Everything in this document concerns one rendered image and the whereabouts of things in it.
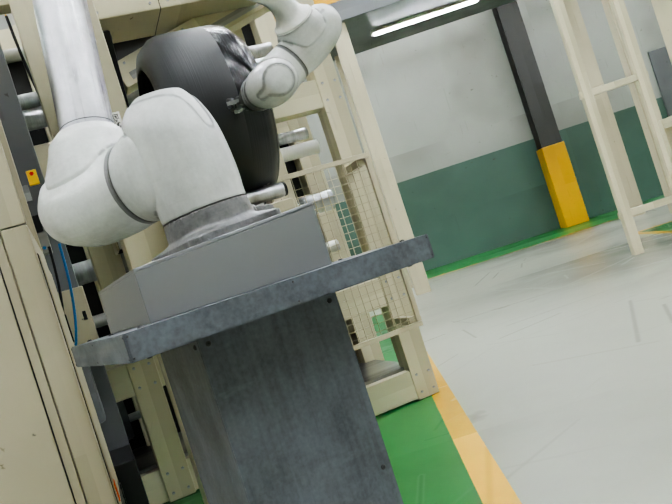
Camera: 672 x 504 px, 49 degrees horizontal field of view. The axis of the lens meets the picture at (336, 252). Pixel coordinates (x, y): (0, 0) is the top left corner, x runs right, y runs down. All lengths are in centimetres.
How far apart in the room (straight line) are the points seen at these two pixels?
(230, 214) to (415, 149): 1026
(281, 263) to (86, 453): 57
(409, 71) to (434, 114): 75
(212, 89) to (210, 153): 90
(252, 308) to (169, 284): 15
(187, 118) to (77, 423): 62
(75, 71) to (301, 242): 55
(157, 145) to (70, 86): 28
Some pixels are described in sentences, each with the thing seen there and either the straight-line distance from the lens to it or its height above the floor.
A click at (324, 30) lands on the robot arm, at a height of 117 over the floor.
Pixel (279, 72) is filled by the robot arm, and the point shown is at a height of 109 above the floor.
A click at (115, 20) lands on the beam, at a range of 272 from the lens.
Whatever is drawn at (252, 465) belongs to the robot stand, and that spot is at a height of 40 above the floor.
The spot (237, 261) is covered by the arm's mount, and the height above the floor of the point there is 70.
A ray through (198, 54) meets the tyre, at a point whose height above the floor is 132.
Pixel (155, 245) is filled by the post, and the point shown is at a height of 85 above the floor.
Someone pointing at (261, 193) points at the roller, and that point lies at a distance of 223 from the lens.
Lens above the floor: 66
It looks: level
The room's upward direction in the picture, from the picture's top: 18 degrees counter-clockwise
